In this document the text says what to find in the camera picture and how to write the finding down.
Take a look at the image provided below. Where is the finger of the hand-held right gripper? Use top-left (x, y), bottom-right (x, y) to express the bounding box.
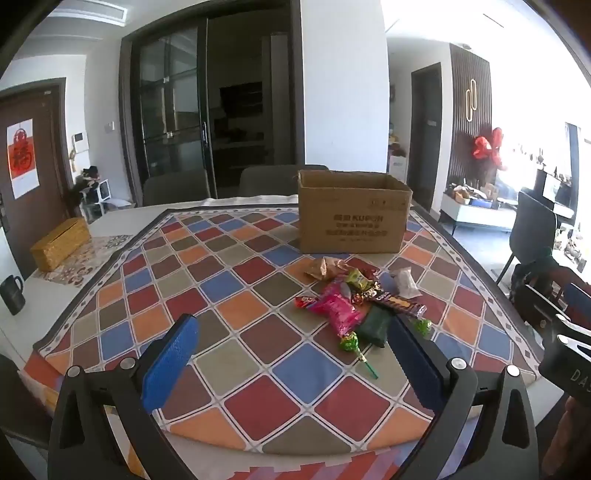
top-left (521, 282), bottom-right (575, 335)
top-left (547, 265), bottom-right (591, 321)

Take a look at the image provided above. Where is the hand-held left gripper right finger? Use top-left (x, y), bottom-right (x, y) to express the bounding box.
top-left (387, 316), bottom-right (541, 480)

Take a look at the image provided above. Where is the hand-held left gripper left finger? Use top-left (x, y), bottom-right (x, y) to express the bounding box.
top-left (46, 314), bottom-right (204, 480)

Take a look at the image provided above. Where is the dark gold foil candy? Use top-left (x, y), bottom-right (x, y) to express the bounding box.
top-left (352, 281), bottom-right (384, 304)

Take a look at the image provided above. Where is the brown cardboard box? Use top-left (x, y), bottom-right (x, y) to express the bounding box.
top-left (297, 169), bottom-right (414, 254)

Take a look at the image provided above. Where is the person's right forearm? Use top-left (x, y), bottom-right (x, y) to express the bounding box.
top-left (547, 397), bottom-right (591, 480)

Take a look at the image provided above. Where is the dark green snack packet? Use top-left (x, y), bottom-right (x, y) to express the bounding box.
top-left (355, 307), bottom-right (396, 348)

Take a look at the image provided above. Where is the long dark chocolate bar packet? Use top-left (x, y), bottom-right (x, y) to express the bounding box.
top-left (369, 293), bottom-right (428, 319)

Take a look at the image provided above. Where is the dark side chair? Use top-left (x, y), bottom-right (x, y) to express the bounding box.
top-left (496, 191), bottom-right (561, 287)

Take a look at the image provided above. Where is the white snack packet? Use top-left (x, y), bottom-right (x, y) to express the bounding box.
top-left (392, 268), bottom-right (423, 298)

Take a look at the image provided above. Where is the pink snack packet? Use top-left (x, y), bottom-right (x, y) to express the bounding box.
top-left (313, 277), bottom-right (365, 339)

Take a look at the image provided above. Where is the white low cabinet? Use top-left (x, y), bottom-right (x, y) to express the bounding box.
top-left (438, 191), bottom-right (519, 234)

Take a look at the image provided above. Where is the checkered colourful tablecloth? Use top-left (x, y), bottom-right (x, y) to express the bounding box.
top-left (32, 205), bottom-right (546, 455)

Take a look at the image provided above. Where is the patterned placemat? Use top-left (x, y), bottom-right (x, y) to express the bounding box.
top-left (34, 234), bottom-right (134, 289)

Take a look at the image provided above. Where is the tan snack packet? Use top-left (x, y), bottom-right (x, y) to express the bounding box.
top-left (304, 257), bottom-right (354, 281)

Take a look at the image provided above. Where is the wicker tissue box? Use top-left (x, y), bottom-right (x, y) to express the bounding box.
top-left (30, 217), bottom-right (92, 272)

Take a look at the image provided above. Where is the red ribbon bow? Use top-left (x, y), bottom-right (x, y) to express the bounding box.
top-left (472, 128), bottom-right (509, 169)

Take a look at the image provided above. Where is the black mug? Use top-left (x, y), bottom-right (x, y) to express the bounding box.
top-left (0, 274), bottom-right (26, 316)

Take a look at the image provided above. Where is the grey dining chair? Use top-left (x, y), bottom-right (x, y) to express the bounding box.
top-left (143, 170), bottom-right (212, 206)
top-left (239, 165), bottom-right (329, 198)

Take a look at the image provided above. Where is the small white cluttered shelf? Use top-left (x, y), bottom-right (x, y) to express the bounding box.
top-left (78, 178), bottom-right (112, 219)

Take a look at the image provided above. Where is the white storage box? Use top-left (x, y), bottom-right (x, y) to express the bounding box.
top-left (388, 154), bottom-right (410, 184)

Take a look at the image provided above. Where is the black framed glass sliding door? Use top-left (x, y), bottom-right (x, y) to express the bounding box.
top-left (119, 21), bottom-right (214, 205)

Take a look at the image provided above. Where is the red and white door poster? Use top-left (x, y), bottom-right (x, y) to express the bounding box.
top-left (7, 119), bottom-right (40, 200)

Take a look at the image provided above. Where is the brown entrance door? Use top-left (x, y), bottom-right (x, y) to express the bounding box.
top-left (0, 78), bottom-right (75, 278)

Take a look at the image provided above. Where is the gold wall ornament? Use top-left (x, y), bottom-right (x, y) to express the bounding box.
top-left (464, 78), bottom-right (479, 123)

